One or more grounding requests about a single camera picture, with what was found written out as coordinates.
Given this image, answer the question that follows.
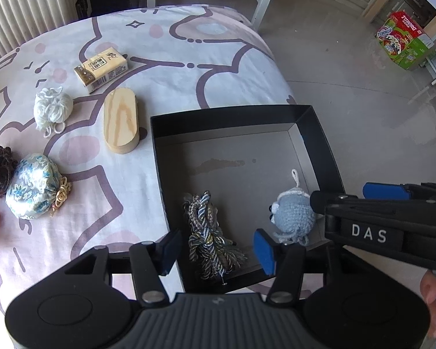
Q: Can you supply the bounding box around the yellow tissue pack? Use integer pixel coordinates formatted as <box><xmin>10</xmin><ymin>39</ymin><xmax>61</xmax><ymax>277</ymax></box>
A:
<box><xmin>74</xmin><ymin>50</ymin><xmax>128</xmax><ymax>94</ymax></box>

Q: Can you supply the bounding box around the grey crocheted toy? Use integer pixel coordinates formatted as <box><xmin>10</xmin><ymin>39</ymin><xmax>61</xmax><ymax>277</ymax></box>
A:
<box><xmin>269</xmin><ymin>169</ymin><xmax>317</xmax><ymax>245</ymax></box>

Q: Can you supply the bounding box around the red green drinks carton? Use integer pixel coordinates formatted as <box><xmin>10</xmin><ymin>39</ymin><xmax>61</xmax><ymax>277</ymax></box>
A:
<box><xmin>376</xmin><ymin>11</ymin><xmax>435</xmax><ymax>70</ymax></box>

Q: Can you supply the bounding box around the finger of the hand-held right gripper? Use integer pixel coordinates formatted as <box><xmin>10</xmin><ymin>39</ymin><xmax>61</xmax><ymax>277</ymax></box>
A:
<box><xmin>362</xmin><ymin>182</ymin><xmax>436</xmax><ymax>204</ymax></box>
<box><xmin>310</xmin><ymin>190</ymin><xmax>364</xmax><ymax>216</ymax></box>

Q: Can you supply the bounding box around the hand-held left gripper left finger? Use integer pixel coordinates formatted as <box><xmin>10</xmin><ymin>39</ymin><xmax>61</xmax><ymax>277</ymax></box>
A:
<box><xmin>63</xmin><ymin>230</ymin><xmax>183</xmax><ymax>308</ymax></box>

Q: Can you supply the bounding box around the blue gold braided cord bundle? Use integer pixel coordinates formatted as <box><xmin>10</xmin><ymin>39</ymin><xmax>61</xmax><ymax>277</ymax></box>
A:
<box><xmin>183</xmin><ymin>191</ymin><xmax>248</xmax><ymax>284</ymax></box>

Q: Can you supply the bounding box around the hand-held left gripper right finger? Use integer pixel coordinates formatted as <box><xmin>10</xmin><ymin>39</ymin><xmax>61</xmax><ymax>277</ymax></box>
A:
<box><xmin>253</xmin><ymin>228</ymin><xmax>328</xmax><ymax>304</ymax></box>

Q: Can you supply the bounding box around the white ribbed suitcase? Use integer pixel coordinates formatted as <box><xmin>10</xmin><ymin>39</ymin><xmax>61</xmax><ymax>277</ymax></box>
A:
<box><xmin>0</xmin><ymin>0</ymin><xmax>77</xmax><ymax>67</ymax></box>

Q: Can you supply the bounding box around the white yarn ball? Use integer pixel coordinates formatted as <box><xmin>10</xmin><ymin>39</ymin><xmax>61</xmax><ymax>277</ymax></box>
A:
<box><xmin>34</xmin><ymin>86</ymin><xmax>74</xmax><ymax>138</ymax></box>

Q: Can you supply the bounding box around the oval wooden block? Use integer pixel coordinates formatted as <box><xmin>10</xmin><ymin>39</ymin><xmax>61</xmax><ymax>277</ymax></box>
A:
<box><xmin>104</xmin><ymin>88</ymin><xmax>149</xmax><ymax>156</ymax></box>

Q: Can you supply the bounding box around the black cardboard box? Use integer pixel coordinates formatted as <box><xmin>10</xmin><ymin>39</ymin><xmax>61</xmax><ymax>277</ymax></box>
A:
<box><xmin>150</xmin><ymin>105</ymin><xmax>346</xmax><ymax>293</ymax></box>

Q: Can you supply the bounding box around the person's right hand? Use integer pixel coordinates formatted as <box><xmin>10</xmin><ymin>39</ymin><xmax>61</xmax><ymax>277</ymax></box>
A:
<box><xmin>419</xmin><ymin>271</ymin><xmax>436</xmax><ymax>339</ymax></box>

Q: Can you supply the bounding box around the blue floral fabric pouch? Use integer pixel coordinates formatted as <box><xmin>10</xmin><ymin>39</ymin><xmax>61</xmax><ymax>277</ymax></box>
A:
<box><xmin>5</xmin><ymin>153</ymin><xmax>72</xmax><ymax>220</ymax></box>

